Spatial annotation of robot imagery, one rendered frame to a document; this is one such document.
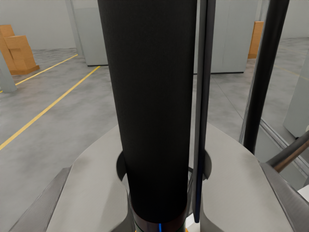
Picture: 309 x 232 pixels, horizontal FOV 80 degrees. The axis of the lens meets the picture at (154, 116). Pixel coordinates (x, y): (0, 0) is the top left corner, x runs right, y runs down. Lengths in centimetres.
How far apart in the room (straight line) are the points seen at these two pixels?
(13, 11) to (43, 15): 179
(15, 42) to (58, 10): 599
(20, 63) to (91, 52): 251
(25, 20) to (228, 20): 1208
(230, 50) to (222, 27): 66
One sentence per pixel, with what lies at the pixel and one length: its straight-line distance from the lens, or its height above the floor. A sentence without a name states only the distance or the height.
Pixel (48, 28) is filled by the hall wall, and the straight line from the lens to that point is 1415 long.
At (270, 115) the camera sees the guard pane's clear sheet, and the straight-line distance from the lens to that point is 143.
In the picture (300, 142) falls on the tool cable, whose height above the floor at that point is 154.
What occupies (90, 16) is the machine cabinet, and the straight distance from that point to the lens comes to 753.
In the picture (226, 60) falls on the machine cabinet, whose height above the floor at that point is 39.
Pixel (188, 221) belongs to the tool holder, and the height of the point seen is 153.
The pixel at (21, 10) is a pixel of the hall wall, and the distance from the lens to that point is 1485.
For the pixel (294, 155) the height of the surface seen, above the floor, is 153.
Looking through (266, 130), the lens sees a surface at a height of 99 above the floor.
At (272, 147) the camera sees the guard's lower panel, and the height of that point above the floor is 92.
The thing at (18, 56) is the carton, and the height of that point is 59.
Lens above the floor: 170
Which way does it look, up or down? 29 degrees down
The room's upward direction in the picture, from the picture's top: 3 degrees counter-clockwise
